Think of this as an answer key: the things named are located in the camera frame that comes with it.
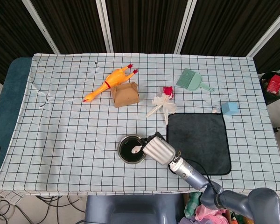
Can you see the light blue cube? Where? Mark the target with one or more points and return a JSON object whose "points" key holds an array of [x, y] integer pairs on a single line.
{"points": [[229, 109]]}

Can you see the dark grey mat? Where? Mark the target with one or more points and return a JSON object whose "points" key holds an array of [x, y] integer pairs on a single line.
{"points": [[200, 130]]}

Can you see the small white mat tag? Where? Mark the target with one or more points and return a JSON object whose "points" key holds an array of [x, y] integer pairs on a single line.
{"points": [[215, 111]]}

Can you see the pink plastic bag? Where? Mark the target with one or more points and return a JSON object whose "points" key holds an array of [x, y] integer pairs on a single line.
{"points": [[207, 215]]}

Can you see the steel bowl with dark liquid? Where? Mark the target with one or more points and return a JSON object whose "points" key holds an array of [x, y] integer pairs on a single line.
{"points": [[127, 156]]}

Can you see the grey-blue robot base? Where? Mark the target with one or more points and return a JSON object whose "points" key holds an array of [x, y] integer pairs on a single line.
{"points": [[130, 210]]}

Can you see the white plastic spoon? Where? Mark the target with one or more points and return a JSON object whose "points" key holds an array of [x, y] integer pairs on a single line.
{"points": [[135, 149]]}

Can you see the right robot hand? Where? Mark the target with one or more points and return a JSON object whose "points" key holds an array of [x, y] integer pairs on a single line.
{"points": [[158, 150]]}

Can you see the yellow rubber chicken toy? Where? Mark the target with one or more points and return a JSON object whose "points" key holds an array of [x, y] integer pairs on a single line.
{"points": [[114, 79]]}

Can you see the green brush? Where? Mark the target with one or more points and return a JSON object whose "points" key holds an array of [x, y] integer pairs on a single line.
{"points": [[189, 80]]}

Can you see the white partition frame post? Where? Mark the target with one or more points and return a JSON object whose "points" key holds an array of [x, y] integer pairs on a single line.
{"points": [[105, 25], [268, 33], [185, 25], [40, 26]]}

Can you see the green plastic bag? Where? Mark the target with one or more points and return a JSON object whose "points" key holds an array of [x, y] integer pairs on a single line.
{"points": [[191, 203]]}

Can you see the open cardboard storage box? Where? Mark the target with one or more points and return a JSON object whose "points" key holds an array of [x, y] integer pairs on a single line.
{"points": [[236, 217]]}

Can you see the white checked tablecloth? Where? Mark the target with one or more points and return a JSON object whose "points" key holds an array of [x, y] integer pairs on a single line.
{"points": [[60, 140]]}

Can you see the black waste bin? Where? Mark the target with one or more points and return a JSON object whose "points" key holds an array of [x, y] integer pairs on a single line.
{"points": [[263, 94]]}

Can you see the brown cardboard box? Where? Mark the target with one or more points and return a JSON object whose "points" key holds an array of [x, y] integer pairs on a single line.
{"points": [[126, 96]]}

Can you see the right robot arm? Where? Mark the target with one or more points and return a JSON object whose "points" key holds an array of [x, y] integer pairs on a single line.
{"points": [[193, 175]]}

